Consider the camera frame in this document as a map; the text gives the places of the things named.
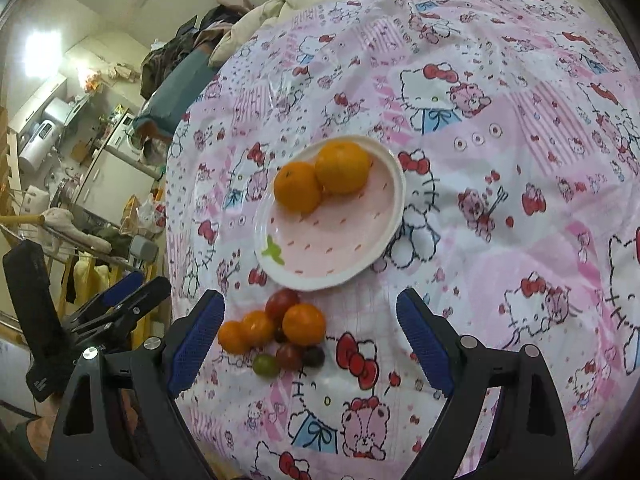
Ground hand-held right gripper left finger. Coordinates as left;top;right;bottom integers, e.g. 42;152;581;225
47;290;226;480

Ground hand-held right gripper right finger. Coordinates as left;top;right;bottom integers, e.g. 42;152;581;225
396;287;576;480

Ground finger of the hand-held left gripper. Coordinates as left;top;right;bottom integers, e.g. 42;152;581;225
67;276;172;348
64;270;146;328

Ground orange cherry tomato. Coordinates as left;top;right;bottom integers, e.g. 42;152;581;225
241;311;275;347
218;321;251;355

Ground green cherry tomato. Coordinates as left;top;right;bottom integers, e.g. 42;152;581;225
252;353;279;378

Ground dark red cherry tomato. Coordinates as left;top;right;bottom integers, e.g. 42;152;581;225
276;342;303;372

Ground small orange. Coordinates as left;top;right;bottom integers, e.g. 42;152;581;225
282;303;327;348

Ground pink strawberry-print plate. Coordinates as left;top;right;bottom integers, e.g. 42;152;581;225
254;134;407;292

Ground person's left forearm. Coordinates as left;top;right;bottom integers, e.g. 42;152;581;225
7;417;58;478

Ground yellow cloth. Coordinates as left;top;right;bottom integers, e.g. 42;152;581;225
72;255;121;306

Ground grey box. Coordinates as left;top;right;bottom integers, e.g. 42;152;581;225
129;236;160;263

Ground white plastic bag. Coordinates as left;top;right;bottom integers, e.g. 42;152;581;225
135;195;166;233

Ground cream plush cloth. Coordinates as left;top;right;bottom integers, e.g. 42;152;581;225
40;207;113;253

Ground white floor cabinet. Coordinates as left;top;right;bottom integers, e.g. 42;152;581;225
75;150;161;226

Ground white washing machine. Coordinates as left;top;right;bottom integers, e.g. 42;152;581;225
105;112;151;163

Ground pink cartoon printed blanket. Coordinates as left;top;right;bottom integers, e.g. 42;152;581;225
165;0;640;480

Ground white water heater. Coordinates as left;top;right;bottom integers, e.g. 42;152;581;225
17;132;53;173

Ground large orange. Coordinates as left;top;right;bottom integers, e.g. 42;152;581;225
273;161;323;215
315;141;373;196

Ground teal cloth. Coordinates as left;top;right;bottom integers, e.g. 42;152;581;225
132;52;221;136

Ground pile of dark clothes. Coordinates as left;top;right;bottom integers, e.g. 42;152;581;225
140;2;261;101

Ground white wall cabinets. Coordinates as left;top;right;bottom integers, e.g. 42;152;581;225
7;72;68;133

